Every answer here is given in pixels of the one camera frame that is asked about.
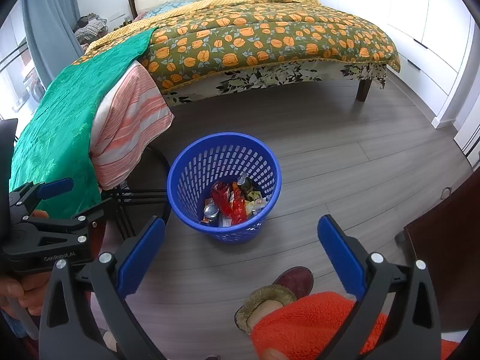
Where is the dark wooden cabinet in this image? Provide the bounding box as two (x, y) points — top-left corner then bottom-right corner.
(403, 169), (480, 332)

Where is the pink striped cloth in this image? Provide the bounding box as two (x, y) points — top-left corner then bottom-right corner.
(89, 60), (175, 191)

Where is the washing machine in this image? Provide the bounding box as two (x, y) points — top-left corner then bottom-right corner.
(22, 71), (44, 102)

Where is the pile of clothes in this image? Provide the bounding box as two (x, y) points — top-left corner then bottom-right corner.
(73, 14), (109, 44)

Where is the red snack wrapper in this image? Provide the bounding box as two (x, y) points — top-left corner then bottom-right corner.
(211, 182), (235, 218)

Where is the floral bed skirt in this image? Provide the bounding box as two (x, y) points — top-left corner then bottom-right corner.
(161, 62), (388, 107)

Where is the person's left hand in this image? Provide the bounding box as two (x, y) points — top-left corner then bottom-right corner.
(0, 270), (53, 317)

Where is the black metal table frame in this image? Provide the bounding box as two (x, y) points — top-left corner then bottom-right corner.
(99, 144), (173, 239)

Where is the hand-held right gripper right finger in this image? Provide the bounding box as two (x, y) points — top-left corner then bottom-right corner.
(317, 214), (442, 360)

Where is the pale yellow pastry wrapper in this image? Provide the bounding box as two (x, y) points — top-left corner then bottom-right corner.
(244, 189), (269, 216)

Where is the yellow blanket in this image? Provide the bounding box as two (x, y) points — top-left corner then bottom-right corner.
(84, 0), (323, 51)

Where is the blue-grey curtain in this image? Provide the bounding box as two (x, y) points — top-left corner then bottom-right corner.
(22, 0), (85, 91)

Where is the orange fleece trouser leg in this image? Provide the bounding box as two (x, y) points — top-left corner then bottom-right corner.
(249, 292), (460, 360)

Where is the dark green packet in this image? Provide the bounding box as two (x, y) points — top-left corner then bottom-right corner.
(237, 172), (254, 199)

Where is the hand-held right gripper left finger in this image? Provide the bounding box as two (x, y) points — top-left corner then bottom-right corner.
(38, 215), (167, 360)

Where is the green patterned cloth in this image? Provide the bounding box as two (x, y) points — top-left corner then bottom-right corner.
(9, 27), (158, 220)

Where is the white wardrobe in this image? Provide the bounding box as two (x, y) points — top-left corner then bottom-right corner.
(305, 0), (480, 158)

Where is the blue plastic wastebasket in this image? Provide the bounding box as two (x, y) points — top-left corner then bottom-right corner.
(167, 132), (283, 244)

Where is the maroon fur-lined slipper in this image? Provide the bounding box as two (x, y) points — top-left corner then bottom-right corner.
(234, 267), (315, 334)

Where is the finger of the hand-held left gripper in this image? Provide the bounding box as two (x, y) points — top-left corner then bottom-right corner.
(9, 177), (74, 214)
(15, 199), (107, 246)

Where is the silver drink can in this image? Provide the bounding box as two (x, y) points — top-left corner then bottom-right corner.
(202, 199), (221, 226)

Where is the glass sliding door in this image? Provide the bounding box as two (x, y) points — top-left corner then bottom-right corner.
(0, 5), (44, 121)

